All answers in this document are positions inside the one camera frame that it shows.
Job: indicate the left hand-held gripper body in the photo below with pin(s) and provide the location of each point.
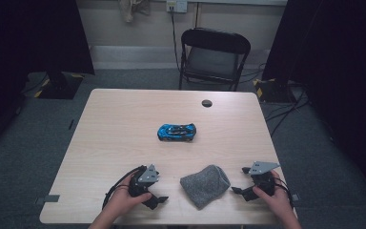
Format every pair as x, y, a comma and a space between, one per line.
147, 176

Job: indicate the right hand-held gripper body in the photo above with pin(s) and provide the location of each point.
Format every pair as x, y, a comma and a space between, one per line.
263, 179

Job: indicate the grey knitted cloth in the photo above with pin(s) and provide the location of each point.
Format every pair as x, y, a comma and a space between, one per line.
205, 186

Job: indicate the blue toy car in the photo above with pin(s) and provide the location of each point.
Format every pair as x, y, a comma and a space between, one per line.
176, 132

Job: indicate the person's right hand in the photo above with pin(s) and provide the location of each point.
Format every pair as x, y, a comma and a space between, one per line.
276, 203

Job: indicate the person's left hand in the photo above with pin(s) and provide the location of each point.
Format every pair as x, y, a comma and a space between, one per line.
120, 203

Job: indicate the grey tape strip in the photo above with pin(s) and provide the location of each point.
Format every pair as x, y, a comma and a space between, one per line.
295, 197
49, 199

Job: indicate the black stand base yellow stripes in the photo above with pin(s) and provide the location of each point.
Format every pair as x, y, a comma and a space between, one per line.
60, 87
273, 90

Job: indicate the small black floor object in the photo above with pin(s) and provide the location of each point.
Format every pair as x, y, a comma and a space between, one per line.
71, 124

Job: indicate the black folding chair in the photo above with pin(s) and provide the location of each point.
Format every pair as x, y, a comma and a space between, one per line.
214, 63

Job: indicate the black curtain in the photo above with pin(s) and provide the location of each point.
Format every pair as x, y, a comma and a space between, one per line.
28, 47
336, 63

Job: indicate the beige hanging cloth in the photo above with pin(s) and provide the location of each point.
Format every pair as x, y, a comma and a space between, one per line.
130, 8

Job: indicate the white wall socket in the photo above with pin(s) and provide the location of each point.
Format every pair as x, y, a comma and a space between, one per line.
177, 5

